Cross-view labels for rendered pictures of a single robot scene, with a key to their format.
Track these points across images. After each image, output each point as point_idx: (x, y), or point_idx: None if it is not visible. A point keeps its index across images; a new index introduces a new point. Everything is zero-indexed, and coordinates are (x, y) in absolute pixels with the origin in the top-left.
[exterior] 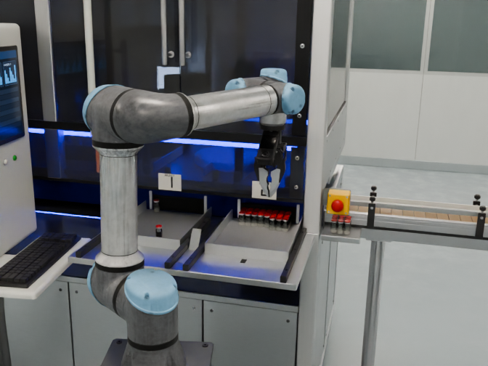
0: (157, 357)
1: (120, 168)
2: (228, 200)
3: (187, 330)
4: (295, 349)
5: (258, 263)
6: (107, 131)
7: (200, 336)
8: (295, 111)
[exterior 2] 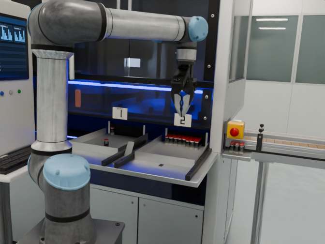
0: (65, 229)
1: (50, 67)
2: (159, 129)
3: (127, 218)
4: (200, 237)
5: (172, 167)
6: (39, 34)
7: (136, 223)
8: (199, 38)
